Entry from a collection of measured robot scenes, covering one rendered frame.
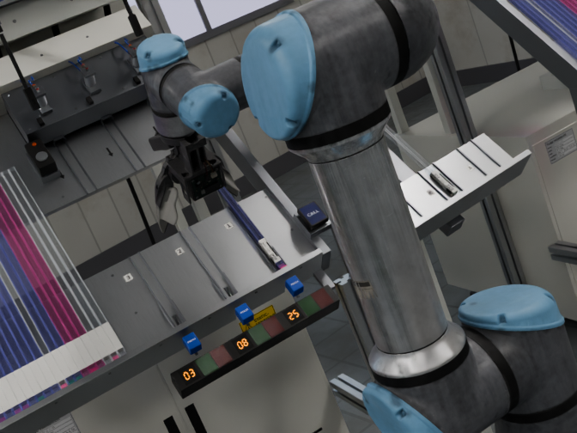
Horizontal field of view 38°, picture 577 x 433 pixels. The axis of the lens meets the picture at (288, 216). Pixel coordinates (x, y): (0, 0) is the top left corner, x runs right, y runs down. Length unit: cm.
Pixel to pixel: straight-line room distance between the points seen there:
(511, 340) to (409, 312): 15
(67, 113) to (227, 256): 46
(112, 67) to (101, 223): 335
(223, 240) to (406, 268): 78
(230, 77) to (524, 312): 53
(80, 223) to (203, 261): 355
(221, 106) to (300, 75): 40
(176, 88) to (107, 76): 65
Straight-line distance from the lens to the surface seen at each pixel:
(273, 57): 83
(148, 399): 191
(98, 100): 184
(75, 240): 516
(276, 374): 199
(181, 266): 163
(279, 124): 85
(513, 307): 104
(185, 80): 124
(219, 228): 167
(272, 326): 157
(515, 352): 103
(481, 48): 617
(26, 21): 195
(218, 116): 121
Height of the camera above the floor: 123
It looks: 15 degrees down
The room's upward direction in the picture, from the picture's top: 22 degrees counter-clockwise
